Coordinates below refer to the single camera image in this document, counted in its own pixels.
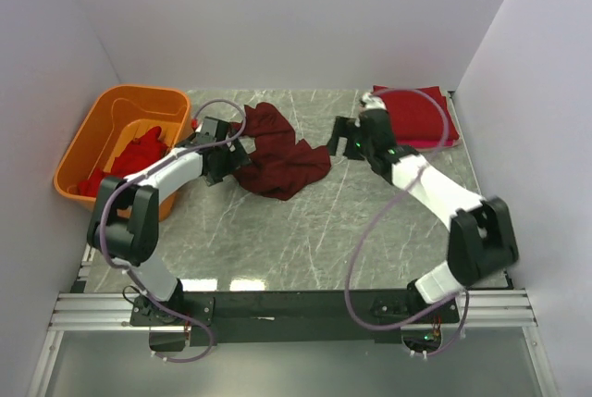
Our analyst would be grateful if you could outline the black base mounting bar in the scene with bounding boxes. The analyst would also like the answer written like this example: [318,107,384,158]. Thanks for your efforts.
[129,288,463,354]

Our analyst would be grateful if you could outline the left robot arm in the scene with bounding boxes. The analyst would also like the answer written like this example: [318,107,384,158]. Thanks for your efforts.
[87,117,251,309]

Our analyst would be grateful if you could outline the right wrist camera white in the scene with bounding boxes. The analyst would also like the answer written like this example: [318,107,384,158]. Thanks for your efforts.
[359,93,387,111]

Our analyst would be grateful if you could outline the folded dark red shirt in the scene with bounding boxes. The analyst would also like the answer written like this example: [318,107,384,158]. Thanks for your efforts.
[379,86,460,139]

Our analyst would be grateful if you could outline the dark red t shirt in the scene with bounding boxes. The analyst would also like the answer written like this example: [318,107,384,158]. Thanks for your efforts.
[233,102,331,201]

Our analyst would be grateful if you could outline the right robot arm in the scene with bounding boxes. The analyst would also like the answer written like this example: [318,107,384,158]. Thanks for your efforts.
[327,109,519,313]

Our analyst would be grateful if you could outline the bright red shirt in basket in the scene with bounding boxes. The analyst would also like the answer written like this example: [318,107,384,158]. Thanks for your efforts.
[78,126,168,198]

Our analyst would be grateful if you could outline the orange plastic basket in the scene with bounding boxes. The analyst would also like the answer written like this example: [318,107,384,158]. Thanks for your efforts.
[54,85,192,211]

